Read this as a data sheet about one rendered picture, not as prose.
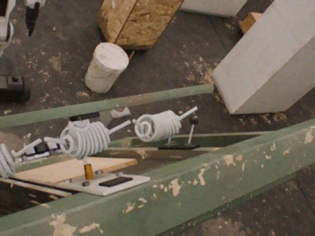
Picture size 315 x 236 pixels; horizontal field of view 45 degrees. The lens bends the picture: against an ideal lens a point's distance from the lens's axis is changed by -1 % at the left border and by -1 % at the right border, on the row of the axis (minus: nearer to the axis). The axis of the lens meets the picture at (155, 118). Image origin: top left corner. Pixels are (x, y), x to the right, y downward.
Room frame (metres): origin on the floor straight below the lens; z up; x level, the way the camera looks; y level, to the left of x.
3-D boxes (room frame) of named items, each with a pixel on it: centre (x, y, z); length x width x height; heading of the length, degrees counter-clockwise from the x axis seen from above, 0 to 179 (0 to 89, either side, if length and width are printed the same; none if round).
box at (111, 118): (1.46, 0.20, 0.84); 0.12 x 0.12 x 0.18; 60
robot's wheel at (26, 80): (1.75, 0.94, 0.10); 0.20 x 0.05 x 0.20; 52
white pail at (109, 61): (2.39, 0.61, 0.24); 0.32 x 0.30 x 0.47; 142
